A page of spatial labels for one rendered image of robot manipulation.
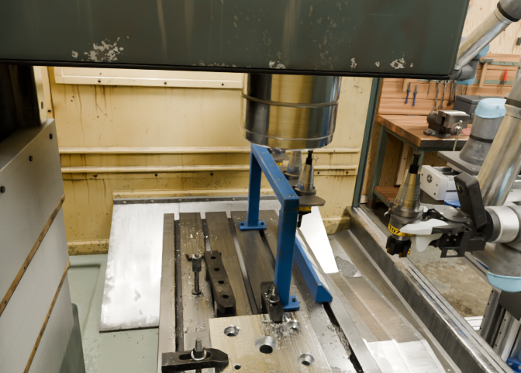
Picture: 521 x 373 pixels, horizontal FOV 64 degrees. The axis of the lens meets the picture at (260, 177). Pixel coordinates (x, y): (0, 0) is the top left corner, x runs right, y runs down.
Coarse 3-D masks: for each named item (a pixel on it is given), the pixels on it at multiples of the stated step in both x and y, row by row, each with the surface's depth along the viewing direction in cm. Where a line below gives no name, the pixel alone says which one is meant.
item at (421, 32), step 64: (0, 0) 44; (64, 0) 46; (128, 0) 47; (192, 0) 48; (256, 0) 49; (320, 0) 51; (384, 0) 52; (448, 0) 54; (0, 64) 47; (64, 64) 48; (128, 64) 50; (192, 64) 51; (256, 64) 52; (320, 64) 54; (384, 64) 56; (448, 64) 57
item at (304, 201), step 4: (300, 196) 104; (304, 196) 105; (308, 196) 105; (312, 196) 105; (316, 196) 105; (300, 200) 102; (304, 200) 102; (308, 200) 103; (312, 200) 103; (316, 200) 103; (320, 200) 103; (324, 200) 104; (300, 204) 100; (304, 204) 100; (308, 204) 101; (312, 204) 101; (316, 204) 101; (320, 204) 101; (324, 204) 102
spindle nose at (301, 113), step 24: (240, 96) 66; (264, 96) 61; (288, 96) 60; (312, 96) 60; (336, 96) 64; (240, 120) 67; (264, 120) 62; (288, 120) 61; (312, 120) 62; (264, 144) 64; (288, 144) 63; (312, 144) 64
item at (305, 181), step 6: (306, 168) 104; (312, 168) 105; (300, 174) 106; (306, 174) 105; (312, 174) 105; (300, 180) 106; (306, 180) 105; (312, 180) 106; (300, 186) 106; (306, 186) 105; (312, 186) 106
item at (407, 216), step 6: (390, 204) 79; (390, 210) 80; (396, 210) 77; (402, 210) 76; (408, 210) 76; (414, 210) 76; (420, 210) 77; (396, 216) 78; (402, 216) 77; (408, 216) 76; (414, 216) 76; (420, 216) 78; (402, 222) 77; (408, 222) 77; (414, 222) 77
